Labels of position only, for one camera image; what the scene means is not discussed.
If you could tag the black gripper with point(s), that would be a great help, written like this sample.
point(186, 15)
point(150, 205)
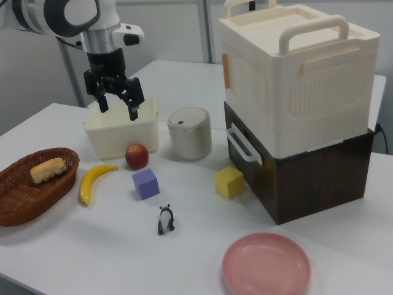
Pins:
point(107, 70)

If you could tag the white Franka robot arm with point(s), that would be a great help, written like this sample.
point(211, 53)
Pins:
point(61, 18)

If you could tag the dark wood drawer cabinet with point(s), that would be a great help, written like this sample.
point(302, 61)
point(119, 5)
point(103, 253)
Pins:
point(322, 184)

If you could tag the cream plastic tub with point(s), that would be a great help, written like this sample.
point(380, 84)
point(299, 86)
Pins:
point(122, 135)

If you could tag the red apple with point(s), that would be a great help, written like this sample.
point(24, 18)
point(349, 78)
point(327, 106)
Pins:
point(136, 156)

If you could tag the small beige lidded bin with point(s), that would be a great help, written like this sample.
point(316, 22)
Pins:
point(190, 135)

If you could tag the yellow banana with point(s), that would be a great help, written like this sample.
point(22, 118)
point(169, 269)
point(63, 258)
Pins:
point(92, 181)

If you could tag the purple cube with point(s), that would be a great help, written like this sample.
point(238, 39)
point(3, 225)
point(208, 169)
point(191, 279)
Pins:
point(146, 184)

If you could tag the bread piece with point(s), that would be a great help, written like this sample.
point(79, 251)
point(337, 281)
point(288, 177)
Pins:
point(47, 170)

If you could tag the panda figurine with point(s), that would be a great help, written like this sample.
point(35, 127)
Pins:
point(165, 219)

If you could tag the yellow cube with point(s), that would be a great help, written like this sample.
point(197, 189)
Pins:
point(228, 182)

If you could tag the brown wicker basket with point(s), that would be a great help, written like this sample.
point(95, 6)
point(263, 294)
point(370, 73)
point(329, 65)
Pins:
point(18, 199)

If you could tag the black pole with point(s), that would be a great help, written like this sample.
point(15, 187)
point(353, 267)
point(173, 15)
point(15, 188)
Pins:
point(251, 3)

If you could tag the pink plate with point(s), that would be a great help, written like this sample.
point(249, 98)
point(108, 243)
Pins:
point(265, 264)

